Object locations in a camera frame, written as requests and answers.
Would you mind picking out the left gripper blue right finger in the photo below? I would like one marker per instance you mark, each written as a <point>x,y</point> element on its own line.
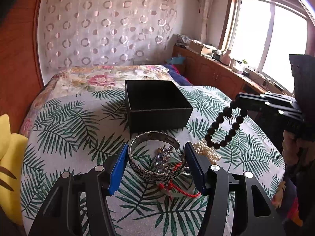
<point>193,162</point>

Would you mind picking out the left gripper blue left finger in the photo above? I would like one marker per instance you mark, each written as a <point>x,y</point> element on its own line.
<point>117,169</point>

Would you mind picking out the red cord jade bangle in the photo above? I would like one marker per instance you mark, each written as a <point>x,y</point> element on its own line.
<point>171,188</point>

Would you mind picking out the silver engraved bangle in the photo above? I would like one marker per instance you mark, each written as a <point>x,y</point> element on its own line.
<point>142,151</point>

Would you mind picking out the silver crystal hairpin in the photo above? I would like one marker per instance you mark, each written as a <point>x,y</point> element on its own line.
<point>162,159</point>

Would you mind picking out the black square jewelry box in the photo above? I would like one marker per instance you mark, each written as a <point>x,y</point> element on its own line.
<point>154,105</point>

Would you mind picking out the person's right hand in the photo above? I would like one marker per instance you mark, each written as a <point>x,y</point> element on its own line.
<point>291,148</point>

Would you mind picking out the white jar on cabinet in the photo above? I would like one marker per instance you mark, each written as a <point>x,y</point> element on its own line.
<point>226,57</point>

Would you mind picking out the dark blue blanket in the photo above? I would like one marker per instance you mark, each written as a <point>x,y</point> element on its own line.
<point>176,76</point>

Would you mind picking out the wooden side cabinet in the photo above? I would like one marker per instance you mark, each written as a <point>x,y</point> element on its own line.
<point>202,71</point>

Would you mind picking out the floral quilt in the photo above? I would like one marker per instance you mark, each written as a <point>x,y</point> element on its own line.
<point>76,80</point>

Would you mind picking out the yellow plush toy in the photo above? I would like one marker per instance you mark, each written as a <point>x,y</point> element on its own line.
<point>13,148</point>

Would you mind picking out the cardboard box on cabinet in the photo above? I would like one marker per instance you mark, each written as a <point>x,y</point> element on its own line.
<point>200,48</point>

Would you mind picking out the wooden wardrobe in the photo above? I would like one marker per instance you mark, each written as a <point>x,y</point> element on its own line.
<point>21,79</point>

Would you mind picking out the sheer circle pattern curtain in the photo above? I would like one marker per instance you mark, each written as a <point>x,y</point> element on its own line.
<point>103,32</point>

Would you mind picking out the beige side curtain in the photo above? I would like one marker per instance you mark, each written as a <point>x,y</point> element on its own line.
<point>205,8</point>

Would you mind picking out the window with white frame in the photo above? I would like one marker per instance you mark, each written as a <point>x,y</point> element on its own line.
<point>261,34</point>

